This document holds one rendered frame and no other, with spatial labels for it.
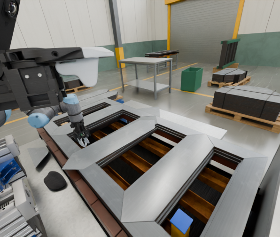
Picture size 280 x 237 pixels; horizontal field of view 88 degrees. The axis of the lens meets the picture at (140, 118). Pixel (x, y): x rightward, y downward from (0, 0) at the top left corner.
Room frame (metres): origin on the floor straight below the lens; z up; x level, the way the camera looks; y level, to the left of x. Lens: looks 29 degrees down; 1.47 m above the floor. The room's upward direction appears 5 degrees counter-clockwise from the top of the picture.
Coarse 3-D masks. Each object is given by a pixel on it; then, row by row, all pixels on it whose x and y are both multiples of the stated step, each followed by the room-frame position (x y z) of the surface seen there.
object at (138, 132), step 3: (129, 126) 0.98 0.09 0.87; (132, 126) 0.98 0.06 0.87; (135, 126) 0.97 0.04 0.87; (126, 129) 0.94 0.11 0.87; (129, 129) 0.94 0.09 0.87; (132, 129) 0.94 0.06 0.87; (135, 129) 0.93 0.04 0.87; (138, 129) 0.93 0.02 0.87; (141, 129) 0.93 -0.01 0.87; (132, 132) 0.90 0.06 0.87; (135, 132) 0.89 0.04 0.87; (138, 132) 0.89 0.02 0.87; (141, 132) 0.89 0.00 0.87; (144, 132) 0.88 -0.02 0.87; (138, 135) 0.85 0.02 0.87; (141, 135) 0.85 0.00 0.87
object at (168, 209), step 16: (128, 112) 1.26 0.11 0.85; (160, 128) 0.96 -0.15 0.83; (128, 144) 0.78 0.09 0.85; (208, 160) 0.59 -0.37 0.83; (240, 160) 0.56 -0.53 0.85; (192, 176) 0.48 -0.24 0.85; (96, 192) 0.44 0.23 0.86; (224, 192) 0.40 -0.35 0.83; (160, 224) 0.29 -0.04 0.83; (208, 224) 0.27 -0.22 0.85
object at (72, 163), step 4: (72, 156) 0.69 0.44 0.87; (68, 160) 0.66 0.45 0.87; (72, 160) 0.65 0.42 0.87; (76, 160) 0.65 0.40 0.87; (68, 164) 0.63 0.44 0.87; (72, 164) 0.62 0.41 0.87; (76, 164) 0.62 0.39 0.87; (72, 168) 0.59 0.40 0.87; (76, 168) 0.59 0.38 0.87; (80, 168) 0.59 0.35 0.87
